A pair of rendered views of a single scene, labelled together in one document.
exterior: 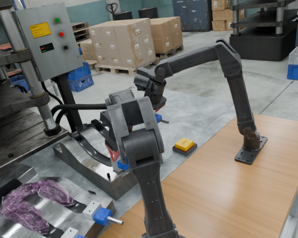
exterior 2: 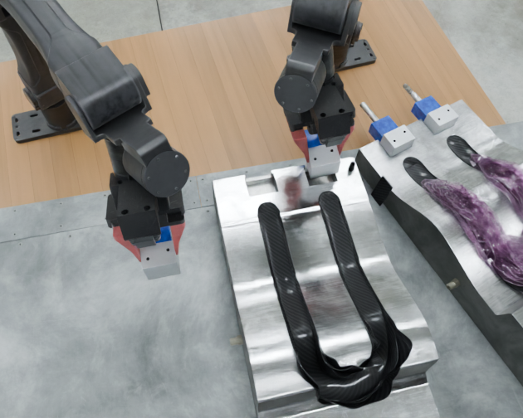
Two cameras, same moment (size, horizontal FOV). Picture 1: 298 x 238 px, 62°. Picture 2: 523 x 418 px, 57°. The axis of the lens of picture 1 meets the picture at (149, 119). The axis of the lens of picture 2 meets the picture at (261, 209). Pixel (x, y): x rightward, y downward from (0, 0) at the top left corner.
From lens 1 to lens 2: 1.22 m
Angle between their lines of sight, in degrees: 87
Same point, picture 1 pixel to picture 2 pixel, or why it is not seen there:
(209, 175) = (178, 123)
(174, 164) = (201, 185)
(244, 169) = not seen: hidden behind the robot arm
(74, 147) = (398, 303)
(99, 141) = (325, 298)
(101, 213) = (387, 125)
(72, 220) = (431, 153)
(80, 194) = (408, 191)
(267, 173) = not seen: hidden behind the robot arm
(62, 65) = not seen: outside the picture
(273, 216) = (182, 35)
